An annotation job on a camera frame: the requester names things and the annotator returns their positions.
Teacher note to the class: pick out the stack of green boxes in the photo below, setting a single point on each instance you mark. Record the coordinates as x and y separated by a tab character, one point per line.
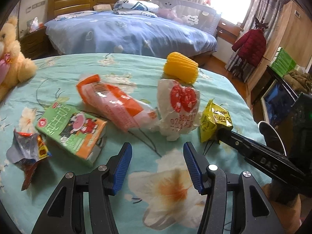
284	62

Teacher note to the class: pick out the teal floral tablecloth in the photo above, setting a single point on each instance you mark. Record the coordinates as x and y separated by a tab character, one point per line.
151	199

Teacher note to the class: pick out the yellow teddy bear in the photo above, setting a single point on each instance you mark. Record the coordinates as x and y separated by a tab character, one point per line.
14	53

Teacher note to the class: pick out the person's right hand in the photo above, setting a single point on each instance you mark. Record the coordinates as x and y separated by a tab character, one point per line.
287	214

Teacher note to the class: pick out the wooden headboard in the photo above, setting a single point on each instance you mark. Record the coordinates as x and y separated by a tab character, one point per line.
73	1

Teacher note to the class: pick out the pink plush toy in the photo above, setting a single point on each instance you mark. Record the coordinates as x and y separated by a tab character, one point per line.
170	14

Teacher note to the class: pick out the bed with blue cover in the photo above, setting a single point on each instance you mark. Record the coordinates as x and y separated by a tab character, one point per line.
131	34

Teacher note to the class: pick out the red padded coat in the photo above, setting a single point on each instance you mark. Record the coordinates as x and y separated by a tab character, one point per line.
251	46

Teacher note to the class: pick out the dark red foil wrapper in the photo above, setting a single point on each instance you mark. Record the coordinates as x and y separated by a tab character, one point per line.
26	151

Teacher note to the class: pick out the grey bed guard rail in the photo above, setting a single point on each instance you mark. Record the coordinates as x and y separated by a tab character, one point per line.
202	17

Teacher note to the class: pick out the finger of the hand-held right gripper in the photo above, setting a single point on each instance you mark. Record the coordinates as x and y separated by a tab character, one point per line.
231	139

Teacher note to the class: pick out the yellow foam fruit net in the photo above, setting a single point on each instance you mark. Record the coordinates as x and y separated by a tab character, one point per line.
180	67

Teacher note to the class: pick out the small beige pillow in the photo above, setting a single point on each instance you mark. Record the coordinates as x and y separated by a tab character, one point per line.
102	7

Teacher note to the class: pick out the wooden desk with drawers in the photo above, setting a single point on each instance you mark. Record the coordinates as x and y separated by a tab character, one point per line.
228	28

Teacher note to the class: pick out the bright window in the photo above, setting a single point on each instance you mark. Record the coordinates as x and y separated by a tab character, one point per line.
234	0

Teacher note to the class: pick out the wooden nightstand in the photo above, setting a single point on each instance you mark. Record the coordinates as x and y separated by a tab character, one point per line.
34	43

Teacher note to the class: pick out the printed tissue pack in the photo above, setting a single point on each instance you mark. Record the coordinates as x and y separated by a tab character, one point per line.
35	24

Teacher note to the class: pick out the dark wooden coat rack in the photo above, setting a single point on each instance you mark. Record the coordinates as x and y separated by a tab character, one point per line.
260	23

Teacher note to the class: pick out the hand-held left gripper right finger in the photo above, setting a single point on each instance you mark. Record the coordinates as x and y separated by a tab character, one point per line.
192	168

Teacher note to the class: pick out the folded white blue quilt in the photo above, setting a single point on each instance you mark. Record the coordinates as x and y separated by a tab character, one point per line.
134	7

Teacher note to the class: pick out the black trash bin white rim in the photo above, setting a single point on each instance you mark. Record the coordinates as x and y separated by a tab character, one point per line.
268	131

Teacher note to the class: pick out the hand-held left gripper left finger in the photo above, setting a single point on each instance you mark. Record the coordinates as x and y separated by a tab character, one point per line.
121	168

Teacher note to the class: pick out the green drink carton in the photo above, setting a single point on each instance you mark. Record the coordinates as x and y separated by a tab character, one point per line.
70	131

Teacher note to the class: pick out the white wrapper red heart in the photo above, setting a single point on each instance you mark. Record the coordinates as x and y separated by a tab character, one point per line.
180	107

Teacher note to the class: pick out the wooden wardrobe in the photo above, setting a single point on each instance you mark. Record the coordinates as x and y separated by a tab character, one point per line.
292	29

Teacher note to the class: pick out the black glossy cabinet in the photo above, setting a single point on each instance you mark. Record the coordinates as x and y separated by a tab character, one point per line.
277	100

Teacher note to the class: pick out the brown fuzzy cloth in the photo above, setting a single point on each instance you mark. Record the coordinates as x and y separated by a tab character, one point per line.
298	80

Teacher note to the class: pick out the yellow snack wrapper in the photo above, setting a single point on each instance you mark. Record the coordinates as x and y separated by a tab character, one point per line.
212	119

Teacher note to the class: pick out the wall switch panel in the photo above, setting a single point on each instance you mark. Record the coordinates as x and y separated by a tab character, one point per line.
35	6

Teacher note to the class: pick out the flat printed pillow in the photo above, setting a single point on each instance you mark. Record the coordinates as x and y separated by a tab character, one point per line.
73	16

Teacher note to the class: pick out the orange plastic packet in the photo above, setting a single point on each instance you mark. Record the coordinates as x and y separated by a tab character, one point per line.
114	104

